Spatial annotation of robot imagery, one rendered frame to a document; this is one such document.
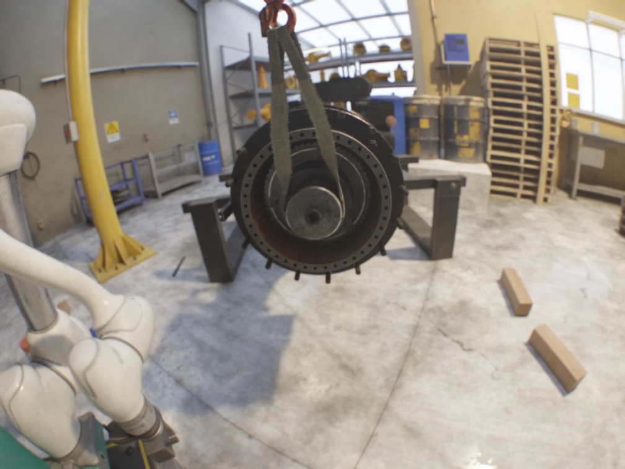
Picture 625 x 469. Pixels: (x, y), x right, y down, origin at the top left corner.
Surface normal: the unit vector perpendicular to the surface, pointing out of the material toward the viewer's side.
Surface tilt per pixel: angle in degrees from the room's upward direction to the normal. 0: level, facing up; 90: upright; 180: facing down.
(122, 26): 90
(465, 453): 0
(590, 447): 0
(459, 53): 90
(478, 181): 90
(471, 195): 90
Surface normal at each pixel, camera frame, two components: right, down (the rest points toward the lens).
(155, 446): -0.10, -0.91
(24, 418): 0.73, -0.05
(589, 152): -0.50, 0.40
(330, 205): -0.07, 0.42
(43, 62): 0.86, 0.14
